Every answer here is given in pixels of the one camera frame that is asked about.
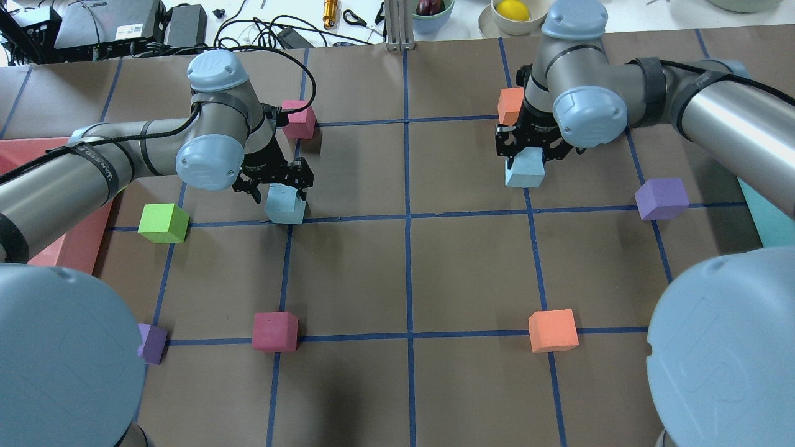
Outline pink foam block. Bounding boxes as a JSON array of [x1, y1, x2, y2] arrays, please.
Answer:
[[251, 311, 299, 353], [281, 100, 316, 140]]

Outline black electronics box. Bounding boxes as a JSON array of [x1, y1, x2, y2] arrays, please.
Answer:
[[2, 1, 168, 65]]

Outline orange near foam block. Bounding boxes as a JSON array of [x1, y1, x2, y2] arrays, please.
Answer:
[[528, 309, 579, 353]]

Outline bowl with yellow lemon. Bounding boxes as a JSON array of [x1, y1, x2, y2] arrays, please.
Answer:
[[479, 1, 552, 38]]

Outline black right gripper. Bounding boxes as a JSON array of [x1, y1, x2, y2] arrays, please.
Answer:
[[494, 65, 574, 172]]

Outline black cable bundle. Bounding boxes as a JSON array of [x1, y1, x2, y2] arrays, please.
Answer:
[[213, 12, 373, 52]]

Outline orange far foam block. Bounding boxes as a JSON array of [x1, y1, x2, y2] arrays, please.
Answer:
[[497, 87, 525, 125]]

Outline purple right foam block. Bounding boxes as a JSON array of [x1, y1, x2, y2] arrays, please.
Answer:
[[634, 178, 691, 220]]

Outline light blue plastic bin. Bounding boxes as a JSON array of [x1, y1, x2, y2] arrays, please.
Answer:
[[737, 178, 794, 247]]

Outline black power adapter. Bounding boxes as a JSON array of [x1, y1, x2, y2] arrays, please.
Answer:
[[163, 4, 207, 48]]

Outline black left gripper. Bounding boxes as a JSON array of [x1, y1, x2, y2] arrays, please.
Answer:
[[231, 104, 314, 204]]

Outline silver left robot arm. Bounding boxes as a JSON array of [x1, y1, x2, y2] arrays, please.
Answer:
[[1, 49, 314, 446]]

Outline orange foam block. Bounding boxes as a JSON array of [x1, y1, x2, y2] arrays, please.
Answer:
[[497, 87, 525, 125], [528, 309, 579, 353]]

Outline pink far left foam block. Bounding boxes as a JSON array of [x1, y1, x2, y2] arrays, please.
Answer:
[[281, 100, 316, 140]]

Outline purple left foam block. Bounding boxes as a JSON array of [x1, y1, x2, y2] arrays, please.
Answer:
[[137, 323, 168, 365]]

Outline light blue foam block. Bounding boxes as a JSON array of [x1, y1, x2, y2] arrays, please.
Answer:
[[265, 183, 307, 225], [505, 147, 545, 189]]

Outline purple foam block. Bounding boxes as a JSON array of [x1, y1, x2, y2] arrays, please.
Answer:
[[137, 323, 168, 365], [634, 178, 691, 220]]

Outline blue bowl with fruit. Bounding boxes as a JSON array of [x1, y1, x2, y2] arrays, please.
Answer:
[[412, 1, 455, 34]]

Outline black handled scissors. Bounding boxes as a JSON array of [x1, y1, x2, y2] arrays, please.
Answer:
[[342, 2, 386, 34]]

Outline green foam block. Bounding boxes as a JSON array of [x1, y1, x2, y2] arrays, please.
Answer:
[[137, 204, 190, 244]]

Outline brown paper table mat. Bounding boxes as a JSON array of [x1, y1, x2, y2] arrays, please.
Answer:
[[0, 28, 795, 447]]

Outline pink plastic bin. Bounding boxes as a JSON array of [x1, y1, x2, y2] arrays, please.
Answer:
[[1, 138, 112, 275]]

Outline pink near foam block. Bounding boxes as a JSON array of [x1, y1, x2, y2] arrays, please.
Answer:
[[251, 311, 299, 353]]

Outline aluminium frame post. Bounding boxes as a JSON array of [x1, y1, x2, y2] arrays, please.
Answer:
[[384, 0, 416, 52]]

